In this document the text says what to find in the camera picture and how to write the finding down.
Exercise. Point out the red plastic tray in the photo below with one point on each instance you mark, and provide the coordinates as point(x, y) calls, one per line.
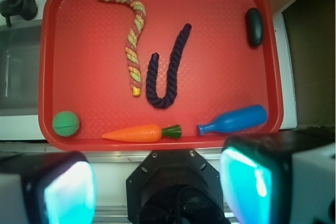
point(83, 69)

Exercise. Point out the blue plastic bottle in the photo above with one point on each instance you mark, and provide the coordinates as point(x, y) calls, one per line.
point(236, 120)

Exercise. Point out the black oval stone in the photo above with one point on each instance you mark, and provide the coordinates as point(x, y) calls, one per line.
point(255, 27)

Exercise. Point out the green rubber ball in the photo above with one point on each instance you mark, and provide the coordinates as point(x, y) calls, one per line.
point(66, 123)

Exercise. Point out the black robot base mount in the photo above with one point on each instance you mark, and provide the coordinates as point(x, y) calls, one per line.
point(175, 186)

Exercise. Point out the orange toy carrot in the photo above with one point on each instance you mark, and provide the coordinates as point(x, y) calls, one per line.
point(150, 133)

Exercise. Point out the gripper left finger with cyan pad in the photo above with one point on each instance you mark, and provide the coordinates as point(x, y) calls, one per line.
point(47, 188)

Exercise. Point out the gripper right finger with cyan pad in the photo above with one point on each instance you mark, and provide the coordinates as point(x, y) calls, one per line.
point(283, 177)

